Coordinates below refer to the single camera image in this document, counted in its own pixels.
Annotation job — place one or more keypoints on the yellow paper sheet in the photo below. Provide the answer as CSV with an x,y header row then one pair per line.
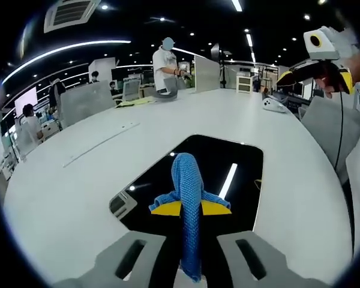
x,y
135,103

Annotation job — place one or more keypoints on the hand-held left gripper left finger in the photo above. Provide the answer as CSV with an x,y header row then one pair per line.
x,y
132,258

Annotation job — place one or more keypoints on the small white cabinet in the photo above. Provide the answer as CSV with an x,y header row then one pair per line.
x,y
244,84

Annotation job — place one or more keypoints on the ceiling air conditioner vent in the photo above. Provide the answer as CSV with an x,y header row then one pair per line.
x,y
69,15

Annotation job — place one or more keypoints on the pink wall screen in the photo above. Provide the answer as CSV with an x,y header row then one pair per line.
x,y
25,100

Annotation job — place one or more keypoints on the grey desk partition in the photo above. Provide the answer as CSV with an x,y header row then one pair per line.
x,y
207,75
87,103

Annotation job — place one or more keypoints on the white device with black dots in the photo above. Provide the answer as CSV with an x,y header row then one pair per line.
x,y
273,105

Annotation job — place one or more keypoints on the black tripod stand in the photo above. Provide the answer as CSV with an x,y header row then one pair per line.
x,y
221,69

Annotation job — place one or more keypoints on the blue cleaning cloth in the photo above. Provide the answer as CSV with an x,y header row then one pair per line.
x,y
187,192

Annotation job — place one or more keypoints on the black glossy tablet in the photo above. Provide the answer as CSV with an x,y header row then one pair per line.
x,y
216,162

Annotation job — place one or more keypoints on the person's right hand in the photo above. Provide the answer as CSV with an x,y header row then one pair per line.
x,y
328,93

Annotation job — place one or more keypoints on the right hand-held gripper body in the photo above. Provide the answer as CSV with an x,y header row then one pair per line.
x,y
324,45

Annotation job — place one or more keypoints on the grey curved headset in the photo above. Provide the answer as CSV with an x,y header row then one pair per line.
x,y
168,96

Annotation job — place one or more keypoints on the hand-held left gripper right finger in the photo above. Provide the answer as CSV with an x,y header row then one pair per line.
x,y
252,258

